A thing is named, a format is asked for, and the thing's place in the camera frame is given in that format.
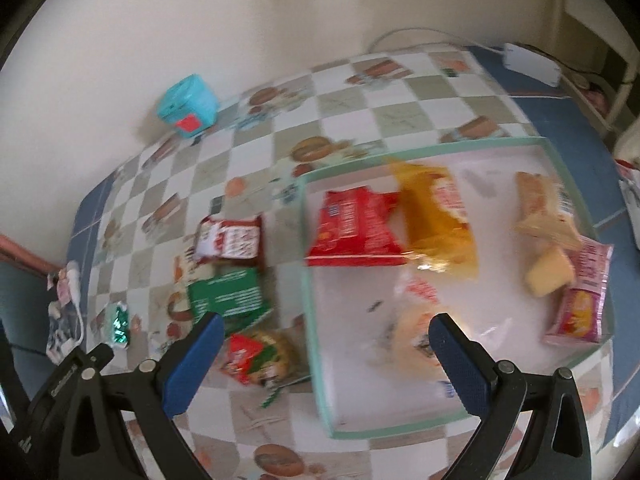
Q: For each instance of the white power strip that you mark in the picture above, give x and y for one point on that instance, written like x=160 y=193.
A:
x=530 y=62

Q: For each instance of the small red snack packet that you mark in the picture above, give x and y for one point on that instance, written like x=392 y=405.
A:
x=242 y=357

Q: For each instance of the yellow snack packet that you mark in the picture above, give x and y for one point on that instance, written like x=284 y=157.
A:
x=435 y=230

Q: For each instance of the green snack packet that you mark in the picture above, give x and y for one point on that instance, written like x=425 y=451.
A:
x=227 y=295

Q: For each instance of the small pink card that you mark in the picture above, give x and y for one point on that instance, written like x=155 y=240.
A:
x=62 y=287

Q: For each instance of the green-edged cookie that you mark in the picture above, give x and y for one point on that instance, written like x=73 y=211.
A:
x=280 y=355

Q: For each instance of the beige biscuit packet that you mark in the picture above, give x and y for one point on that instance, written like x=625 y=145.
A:
x=540 y=220

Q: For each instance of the white wooden stand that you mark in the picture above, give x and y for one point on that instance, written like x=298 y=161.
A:
x=590 y=20

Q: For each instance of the teal toy cube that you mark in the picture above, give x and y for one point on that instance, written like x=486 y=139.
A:
x=187 y=102

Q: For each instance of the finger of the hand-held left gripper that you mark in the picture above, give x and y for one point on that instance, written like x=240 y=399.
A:
x=102 y=357

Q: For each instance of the clear bun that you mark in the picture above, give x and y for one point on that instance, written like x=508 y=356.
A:
x=415 y=340

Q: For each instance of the teal cardboard tray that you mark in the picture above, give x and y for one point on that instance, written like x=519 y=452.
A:
x=360 y=385

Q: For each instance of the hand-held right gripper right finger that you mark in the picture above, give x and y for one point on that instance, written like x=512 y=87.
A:
x=457 y=365

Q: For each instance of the checkered printed tablecloth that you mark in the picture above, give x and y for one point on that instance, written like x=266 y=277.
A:
x=350 y=110

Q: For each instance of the red-white milk biscuit packet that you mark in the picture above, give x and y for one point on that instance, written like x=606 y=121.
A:
x=230 y=242

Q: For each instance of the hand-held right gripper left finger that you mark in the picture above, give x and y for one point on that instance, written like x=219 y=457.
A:
x=192 y=365

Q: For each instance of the pink cake packet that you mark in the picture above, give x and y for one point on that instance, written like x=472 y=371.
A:
x=580 y=305

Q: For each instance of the green foil candy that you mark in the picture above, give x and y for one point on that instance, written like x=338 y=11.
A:
x=117 y=325

